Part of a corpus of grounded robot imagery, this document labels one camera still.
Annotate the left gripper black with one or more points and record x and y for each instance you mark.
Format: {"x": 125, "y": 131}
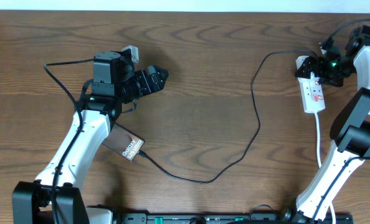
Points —
{"x": 145, "y": 83}

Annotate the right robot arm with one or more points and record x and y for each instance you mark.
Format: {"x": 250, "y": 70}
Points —
{"x": 350, "y": 131}

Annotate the white charger adapter plug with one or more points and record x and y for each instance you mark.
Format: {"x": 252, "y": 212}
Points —
{"x": 300, "y": 61}

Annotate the white power strip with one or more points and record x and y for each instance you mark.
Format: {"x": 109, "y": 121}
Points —
{"x": 311, "y": 95}

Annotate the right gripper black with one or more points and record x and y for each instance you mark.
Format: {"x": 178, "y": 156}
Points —
{"x": 319, "y": 62}

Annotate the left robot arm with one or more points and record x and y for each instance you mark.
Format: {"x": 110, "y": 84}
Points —
{"x": 55, "y": 194}

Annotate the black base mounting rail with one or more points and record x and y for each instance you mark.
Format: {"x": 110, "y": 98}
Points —
{"x": 257, "y": 216}

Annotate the bronze Galaxy smartphone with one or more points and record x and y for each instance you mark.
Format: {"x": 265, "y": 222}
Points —
{"x": 124, "y": 142}

